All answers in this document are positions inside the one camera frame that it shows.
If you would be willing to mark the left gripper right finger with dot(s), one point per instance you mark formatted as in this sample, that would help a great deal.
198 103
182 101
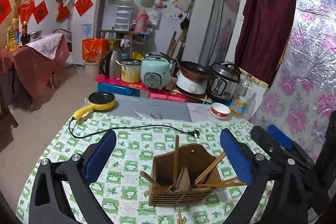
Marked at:
252 169

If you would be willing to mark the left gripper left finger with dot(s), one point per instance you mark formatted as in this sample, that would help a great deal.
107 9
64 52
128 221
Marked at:
82 170

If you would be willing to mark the wooden chopstick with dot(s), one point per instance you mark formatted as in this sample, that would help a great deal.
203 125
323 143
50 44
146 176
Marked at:
231 180
175 165
180 217
220 186
150 179
210 168

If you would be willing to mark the green patterned tablecloth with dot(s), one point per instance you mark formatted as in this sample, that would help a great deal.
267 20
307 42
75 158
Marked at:
120 189

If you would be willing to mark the wooden utensil holder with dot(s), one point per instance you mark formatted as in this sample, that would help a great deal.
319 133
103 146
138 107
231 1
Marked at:
193 159

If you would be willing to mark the clear plastic oil bottle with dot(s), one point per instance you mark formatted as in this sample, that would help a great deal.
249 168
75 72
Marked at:
242 96

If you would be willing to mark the red white bowl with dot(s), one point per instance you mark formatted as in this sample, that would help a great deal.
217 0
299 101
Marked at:
219 111

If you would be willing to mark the yellow electric frying pan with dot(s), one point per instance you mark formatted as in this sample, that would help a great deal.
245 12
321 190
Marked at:
97 101

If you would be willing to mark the silver black pressure cooker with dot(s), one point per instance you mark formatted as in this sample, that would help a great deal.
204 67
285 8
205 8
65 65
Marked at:
224 80

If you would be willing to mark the beige waste bin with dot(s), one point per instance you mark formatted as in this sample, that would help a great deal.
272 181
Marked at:
92 69

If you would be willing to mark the steel electric kettle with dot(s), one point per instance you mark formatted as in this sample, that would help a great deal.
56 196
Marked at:
109 64

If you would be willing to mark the red cloth covered table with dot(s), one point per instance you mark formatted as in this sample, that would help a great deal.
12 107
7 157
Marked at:
35 64

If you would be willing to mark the white cooker with brown pan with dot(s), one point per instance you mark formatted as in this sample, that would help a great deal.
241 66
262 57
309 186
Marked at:
191 78

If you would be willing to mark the yellow enamel pot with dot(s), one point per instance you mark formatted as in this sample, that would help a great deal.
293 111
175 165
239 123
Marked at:
130 70

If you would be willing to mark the red gift bag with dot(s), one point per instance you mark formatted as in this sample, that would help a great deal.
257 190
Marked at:
93 49

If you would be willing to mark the mint green rice cooker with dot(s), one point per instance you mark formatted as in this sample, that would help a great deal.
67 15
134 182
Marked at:
155 72

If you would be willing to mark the yellow cooking oil bottle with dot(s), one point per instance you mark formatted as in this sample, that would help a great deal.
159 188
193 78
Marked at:
13 35

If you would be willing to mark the pink thermos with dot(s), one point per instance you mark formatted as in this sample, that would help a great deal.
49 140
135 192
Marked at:
141 21

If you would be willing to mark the white refrigerator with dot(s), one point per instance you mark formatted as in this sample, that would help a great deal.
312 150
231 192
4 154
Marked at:
86 13

